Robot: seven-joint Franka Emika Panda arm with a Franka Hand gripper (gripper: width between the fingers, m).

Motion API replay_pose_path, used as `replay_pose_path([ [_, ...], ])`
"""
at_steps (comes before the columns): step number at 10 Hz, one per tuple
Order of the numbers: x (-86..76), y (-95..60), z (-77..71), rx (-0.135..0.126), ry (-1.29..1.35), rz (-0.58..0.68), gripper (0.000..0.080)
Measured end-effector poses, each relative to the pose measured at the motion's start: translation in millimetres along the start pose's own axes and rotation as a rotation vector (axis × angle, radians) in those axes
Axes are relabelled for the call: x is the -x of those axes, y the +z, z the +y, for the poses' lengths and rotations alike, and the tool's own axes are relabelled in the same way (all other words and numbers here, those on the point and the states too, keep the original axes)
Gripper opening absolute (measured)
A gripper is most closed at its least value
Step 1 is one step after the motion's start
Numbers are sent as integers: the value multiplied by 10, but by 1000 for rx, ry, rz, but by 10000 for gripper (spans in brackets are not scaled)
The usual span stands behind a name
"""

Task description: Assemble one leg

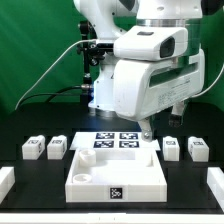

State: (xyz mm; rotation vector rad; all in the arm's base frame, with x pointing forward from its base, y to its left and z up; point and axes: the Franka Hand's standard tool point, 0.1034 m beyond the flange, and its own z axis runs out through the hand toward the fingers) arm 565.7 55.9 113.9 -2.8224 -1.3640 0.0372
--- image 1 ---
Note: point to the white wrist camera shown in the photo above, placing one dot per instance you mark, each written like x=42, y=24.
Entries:
x=151, y=43

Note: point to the white right obstacle block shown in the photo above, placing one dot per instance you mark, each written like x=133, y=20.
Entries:
x=215, y=181

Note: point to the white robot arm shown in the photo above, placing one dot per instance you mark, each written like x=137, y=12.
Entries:
x=113, y=18

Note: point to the paper sheet with tags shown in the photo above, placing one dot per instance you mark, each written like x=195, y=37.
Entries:
x=109, y=140

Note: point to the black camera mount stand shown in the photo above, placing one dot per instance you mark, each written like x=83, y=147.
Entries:
x=92, y=52

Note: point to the white left obstacle block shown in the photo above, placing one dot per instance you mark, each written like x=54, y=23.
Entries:
x=7, y=180

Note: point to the white front rail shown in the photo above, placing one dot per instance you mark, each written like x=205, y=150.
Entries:
x=29, y=218

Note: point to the white obstacle block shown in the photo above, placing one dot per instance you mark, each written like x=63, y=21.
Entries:
x=215, y=181
x=7, y=180

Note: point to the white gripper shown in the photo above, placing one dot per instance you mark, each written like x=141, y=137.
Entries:
x=142, y=89

